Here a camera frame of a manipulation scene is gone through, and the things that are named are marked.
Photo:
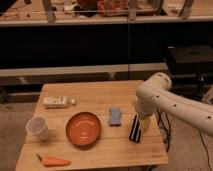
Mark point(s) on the wooden shelf with clutter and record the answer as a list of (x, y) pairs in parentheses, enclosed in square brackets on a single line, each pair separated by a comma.
[(95, 12)]

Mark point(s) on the blue sponge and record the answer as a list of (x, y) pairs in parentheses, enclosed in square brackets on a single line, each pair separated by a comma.
[(114, 118)]

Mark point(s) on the orange toy carrot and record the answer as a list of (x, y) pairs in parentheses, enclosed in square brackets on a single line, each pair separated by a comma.
[(53, 162)]

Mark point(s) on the white plastic cup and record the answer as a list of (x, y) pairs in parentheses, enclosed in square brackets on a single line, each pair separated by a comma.
[(37, 127)]

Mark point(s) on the orange ceramic bowl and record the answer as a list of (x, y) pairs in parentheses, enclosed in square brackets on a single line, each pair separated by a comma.
[(83, 129)]

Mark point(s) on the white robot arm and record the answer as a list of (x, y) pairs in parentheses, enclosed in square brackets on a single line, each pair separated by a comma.
[(155, 93)]

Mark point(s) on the black box on right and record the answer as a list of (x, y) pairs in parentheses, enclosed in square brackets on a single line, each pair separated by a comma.
[(190, 59)]

